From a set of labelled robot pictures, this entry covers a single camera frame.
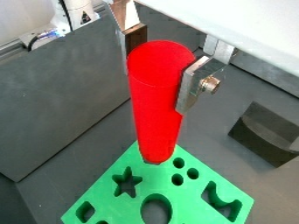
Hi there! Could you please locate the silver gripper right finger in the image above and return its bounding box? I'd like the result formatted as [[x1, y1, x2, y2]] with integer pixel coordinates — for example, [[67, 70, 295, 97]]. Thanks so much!
[[175, 35, 236, 115]]

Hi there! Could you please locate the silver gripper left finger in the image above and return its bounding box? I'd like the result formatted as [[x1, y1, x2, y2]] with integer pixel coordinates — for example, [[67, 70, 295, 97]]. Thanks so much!
[[103, 0, 147, 73]]

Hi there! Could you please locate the red cylinder peg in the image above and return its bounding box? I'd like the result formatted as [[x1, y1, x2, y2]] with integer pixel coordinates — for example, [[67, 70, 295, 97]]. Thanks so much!
[[127, 40, 195, 164]]

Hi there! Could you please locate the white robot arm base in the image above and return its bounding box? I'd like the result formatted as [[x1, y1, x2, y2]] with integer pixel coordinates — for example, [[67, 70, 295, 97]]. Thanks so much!
[[19, 0, 99, 52]]

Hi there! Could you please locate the black block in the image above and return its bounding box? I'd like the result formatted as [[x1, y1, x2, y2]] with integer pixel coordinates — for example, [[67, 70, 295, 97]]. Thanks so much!
[[228, 101, 299, 167]]

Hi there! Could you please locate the grey raised platform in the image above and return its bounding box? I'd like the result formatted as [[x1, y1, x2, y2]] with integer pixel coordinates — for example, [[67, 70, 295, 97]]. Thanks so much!
[[0, 16, 128, 182]]

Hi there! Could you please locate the green shape sorter board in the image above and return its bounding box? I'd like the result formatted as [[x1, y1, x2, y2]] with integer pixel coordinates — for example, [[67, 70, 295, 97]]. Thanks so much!
[[60, 144, 253, 224]]

